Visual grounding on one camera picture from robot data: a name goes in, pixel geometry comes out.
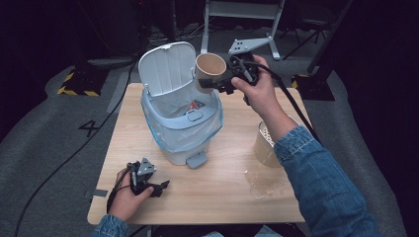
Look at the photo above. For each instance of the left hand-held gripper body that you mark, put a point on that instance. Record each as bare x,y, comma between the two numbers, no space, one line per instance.
140,177

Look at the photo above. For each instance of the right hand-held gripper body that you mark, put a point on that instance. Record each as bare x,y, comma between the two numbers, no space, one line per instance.
243,67

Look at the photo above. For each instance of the brown paper cup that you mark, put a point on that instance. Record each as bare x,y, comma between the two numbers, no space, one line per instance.
209,67

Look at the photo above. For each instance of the white pedal trash bin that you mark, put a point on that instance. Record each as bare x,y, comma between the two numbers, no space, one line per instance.
168,69

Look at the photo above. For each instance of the clear blue bin liner bag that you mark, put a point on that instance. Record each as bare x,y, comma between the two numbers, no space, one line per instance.
184,138

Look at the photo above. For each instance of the person's left hand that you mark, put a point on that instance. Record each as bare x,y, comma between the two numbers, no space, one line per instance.
123,200

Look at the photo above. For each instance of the person's right hand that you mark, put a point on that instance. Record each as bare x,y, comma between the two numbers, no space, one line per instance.
263,92

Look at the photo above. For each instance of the black tripod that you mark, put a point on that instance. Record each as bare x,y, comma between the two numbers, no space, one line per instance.
304,36

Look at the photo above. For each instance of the black stand with striped base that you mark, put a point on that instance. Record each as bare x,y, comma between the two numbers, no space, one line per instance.
84,82
314,87

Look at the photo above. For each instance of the beige container with perforated insert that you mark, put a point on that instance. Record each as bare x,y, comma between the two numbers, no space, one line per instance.
263,148

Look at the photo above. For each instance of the wet spill patch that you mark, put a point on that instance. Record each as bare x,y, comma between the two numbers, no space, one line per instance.
263,184

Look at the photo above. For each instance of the white desk frame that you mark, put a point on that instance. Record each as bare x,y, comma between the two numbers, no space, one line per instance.
242,10

